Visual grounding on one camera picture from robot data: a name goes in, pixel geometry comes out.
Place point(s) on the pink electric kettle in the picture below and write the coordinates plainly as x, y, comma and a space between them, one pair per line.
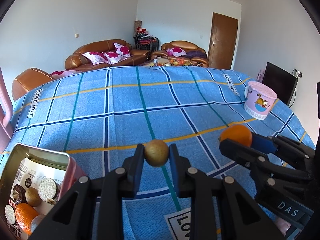
6, 113

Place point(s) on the brown wooden door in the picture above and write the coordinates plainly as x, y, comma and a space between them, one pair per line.
222, 41

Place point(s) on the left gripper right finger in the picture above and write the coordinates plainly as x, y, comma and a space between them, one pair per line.
179, 166

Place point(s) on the floral pillow on sofa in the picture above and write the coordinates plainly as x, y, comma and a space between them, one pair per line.
121, 53

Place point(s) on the pink metal tin box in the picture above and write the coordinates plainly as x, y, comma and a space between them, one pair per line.
50, 158

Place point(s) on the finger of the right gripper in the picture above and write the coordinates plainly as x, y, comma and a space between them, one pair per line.
247, 154
281, 146

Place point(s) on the pink cartoon mug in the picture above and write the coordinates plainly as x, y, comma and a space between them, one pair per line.
259, 100

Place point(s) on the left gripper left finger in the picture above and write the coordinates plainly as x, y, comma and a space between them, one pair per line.
134, 168

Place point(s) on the cut mangosteen half white flesh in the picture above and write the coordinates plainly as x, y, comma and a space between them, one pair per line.
48, 190

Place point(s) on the small yellow-brown fruit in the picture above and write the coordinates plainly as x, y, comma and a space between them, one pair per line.
156, 153

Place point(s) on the stacked dark chairs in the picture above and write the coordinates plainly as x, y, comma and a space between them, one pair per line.
144, 41

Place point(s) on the black television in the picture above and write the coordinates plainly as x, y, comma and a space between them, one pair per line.
280, 81

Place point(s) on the floral pillow on armchair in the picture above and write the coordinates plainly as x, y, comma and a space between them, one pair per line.
176, 52

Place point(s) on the purple round fruit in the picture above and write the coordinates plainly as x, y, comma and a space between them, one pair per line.
35, 222

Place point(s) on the cut mangosteen in tin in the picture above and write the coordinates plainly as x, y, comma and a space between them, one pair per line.
10, 214

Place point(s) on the brown leather armchair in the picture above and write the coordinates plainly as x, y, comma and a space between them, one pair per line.
188, 51

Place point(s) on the small brown fruit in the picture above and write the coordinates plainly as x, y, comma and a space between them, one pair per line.
32, 197

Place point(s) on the coffee table with fruits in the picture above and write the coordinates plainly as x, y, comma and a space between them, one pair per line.
172, 61

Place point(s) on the long brown leather sofa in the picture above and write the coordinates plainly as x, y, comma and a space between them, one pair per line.
77, 61

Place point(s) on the orange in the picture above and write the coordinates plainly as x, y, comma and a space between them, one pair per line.
24, 215
237, 133

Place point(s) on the right hand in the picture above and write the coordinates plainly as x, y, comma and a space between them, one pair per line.
287, 229

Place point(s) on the blue plaid tablecloth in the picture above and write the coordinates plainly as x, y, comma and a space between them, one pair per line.
99, 117

